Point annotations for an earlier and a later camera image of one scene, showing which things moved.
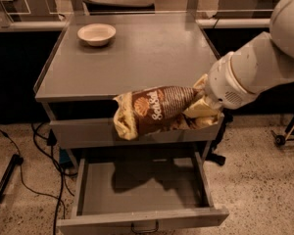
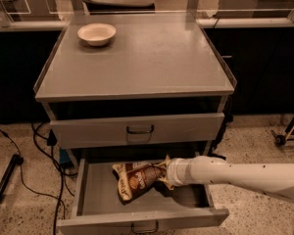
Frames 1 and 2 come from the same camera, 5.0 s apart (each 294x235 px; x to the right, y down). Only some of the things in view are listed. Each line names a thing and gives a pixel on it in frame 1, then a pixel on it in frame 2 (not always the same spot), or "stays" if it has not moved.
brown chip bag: x=152 y=109 -> x=135 y=178
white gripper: x=222 y=80 -> x=174 y=172
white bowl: x=97 y=34 stays
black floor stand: x=17 y=160 stays
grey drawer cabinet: x=98 y=56 stays
